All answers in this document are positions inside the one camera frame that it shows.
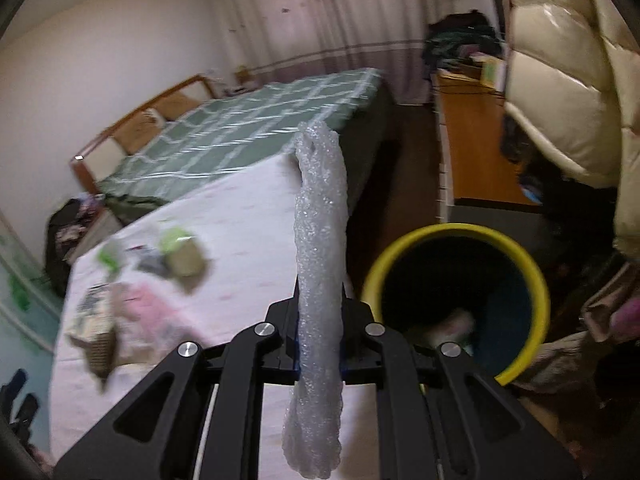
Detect black cloth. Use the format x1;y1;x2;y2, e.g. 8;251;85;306
0;369;41;442

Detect yellow green book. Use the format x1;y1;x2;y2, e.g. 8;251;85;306
479;56;507;92

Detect green snack packet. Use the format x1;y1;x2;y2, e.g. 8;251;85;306
160;227;197;256

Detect dark blue packet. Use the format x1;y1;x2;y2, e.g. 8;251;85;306
137;247;169;277

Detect pink plastic packet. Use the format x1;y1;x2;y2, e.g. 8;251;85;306
117;282;177;361

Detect black bag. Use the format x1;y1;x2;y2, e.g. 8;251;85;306
45;199;109;297

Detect cream puffy jacket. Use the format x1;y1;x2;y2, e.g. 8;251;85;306
502;0;640;261

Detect clear bubble wrap strip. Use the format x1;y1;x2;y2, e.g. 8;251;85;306
281;121;349;478

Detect brown paper box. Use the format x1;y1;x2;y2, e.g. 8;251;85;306
167;240;209;279

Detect green plaid bed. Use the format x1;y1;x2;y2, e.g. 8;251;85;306
97;67;396;213

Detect tan pillow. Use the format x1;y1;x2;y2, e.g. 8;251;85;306
116;110;167;156
155;93;202;122

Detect white blanket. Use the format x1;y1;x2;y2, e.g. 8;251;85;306
50;152;396;480

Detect pink floral padded garment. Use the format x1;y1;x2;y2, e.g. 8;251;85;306
512;255;640;401

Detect printed paper box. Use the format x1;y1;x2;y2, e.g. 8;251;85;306
67;285;119;341

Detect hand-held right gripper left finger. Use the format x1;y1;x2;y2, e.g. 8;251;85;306
54;280;302;480

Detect wooden desk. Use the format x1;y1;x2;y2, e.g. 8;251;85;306
431;71;543;223

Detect pink white curtain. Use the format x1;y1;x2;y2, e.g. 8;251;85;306
210;0;501;106

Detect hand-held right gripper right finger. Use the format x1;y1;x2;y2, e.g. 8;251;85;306
341;281;583;480

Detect white green plastic bag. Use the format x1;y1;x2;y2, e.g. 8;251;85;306
97;240;127;274

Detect black yellow-rimmed trash bin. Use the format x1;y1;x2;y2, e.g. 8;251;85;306
361;223;551;386

